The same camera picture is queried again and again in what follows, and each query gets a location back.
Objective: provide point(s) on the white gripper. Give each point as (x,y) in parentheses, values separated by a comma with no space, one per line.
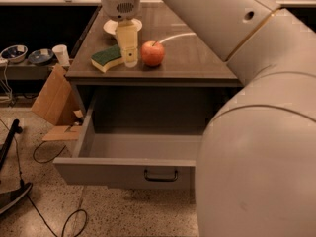
(118,6)

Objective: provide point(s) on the green and yellow sponge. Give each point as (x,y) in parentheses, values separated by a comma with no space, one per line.
(106,59)

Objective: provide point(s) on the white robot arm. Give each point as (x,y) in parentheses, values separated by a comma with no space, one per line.
(256,169)

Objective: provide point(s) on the grey drawer cabinet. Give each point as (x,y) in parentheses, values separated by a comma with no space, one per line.
(170,54)

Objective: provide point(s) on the open grey top drawer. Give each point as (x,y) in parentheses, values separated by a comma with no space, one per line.
(129,129)

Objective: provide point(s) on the red apple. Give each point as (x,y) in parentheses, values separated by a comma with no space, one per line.
(152,53)

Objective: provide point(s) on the white paper cup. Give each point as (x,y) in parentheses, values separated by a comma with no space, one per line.
(61,54)

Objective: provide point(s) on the blue patterned bowl right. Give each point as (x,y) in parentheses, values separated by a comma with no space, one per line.
(41,57)

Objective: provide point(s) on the blue patterned bowl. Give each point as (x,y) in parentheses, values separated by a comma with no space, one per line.
(14,54)
(41,57)

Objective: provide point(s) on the brown cardboard box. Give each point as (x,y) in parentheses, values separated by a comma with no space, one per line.
(56,102)

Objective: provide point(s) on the blue patterned bowl left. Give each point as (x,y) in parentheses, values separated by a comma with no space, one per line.
(14,54)

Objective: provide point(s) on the flat cardboard piece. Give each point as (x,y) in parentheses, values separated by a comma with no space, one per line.
(63,133)

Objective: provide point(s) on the grey side shelf left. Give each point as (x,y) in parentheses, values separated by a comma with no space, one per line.
(25,71)

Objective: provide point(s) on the black stand left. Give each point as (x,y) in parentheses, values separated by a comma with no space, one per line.
(14,188)

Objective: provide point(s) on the black drawer handle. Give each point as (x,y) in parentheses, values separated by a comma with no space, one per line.
(160,178)

